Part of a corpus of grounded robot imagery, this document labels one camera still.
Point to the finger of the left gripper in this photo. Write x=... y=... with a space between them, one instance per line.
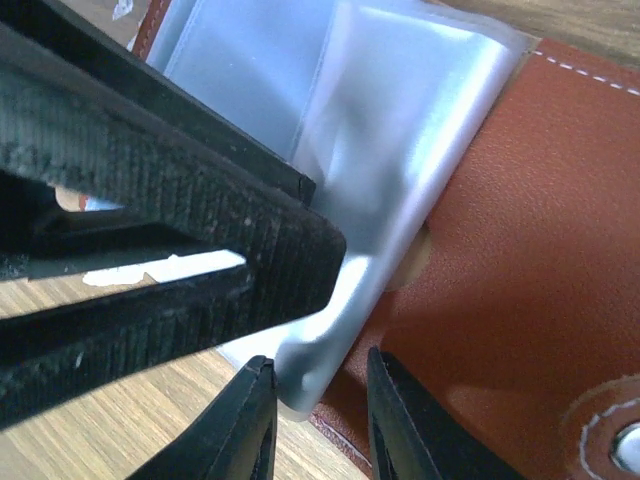
x=105 y=161

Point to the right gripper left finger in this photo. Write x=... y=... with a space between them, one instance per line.
x=233 y=438

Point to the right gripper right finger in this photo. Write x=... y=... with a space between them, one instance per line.
x=412 y=436

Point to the brown leather card holder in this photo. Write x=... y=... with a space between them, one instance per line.
x=488 y=189

